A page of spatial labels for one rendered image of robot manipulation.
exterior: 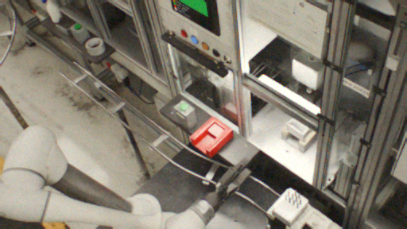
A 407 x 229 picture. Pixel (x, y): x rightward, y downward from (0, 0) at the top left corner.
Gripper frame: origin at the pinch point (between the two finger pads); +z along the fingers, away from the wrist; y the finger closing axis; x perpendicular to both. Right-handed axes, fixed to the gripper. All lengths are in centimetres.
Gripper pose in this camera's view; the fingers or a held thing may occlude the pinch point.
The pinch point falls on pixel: (243, 168)
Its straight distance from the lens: 183.1
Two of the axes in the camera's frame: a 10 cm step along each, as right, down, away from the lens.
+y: -0.4, -6.4, -7.6
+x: -7.6, -4.8, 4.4
